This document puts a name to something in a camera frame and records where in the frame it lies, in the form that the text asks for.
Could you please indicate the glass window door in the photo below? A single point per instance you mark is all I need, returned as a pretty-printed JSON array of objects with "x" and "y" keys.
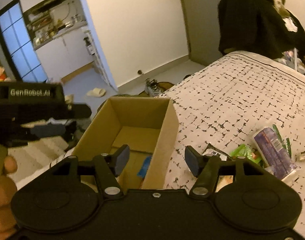
[{"x": 17, "y": 45}]

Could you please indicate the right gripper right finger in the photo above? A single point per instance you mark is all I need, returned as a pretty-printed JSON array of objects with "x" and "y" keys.
[{"x": 206, "y": 169}]

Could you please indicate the white kitchen cabinet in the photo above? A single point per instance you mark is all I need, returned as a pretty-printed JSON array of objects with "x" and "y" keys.
[{"x": 64, "y": 54}]

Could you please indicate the person's left hand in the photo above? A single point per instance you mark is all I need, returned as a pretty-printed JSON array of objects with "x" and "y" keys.
[{"x": 8, "y": 188}]

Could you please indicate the grey door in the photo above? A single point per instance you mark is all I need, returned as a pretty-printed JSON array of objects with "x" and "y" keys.
[{"x": 202, "y": 28}]

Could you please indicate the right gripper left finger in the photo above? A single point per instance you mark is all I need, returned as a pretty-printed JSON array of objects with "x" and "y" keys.
[{"x": 107, "y": 168}]

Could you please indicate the black white snack packet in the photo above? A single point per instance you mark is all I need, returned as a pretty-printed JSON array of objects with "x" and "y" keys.
[{"x": 210, "y": 150}]

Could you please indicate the blue snack packet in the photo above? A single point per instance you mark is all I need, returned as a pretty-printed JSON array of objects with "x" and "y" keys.
[{"x": 144, "y": 168}]

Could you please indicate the black coat on rack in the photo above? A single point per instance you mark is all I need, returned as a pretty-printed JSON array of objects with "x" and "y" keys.
[{"x": 263, "y": 27}]

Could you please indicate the green snack packet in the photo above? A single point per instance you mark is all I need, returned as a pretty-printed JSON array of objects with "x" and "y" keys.
[{"x": 245, "y": 151}]

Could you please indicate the white patterned bed cover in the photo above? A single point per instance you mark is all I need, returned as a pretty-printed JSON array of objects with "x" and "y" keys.
[{"x": 222, "y": 105}]

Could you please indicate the purple snack package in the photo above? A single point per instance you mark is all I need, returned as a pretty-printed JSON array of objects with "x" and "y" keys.
[{"x": 274, "y": 153}]

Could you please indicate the brown cardboard box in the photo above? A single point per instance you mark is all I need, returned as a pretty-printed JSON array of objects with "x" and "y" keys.
[{"x": 149, "y": 126}]

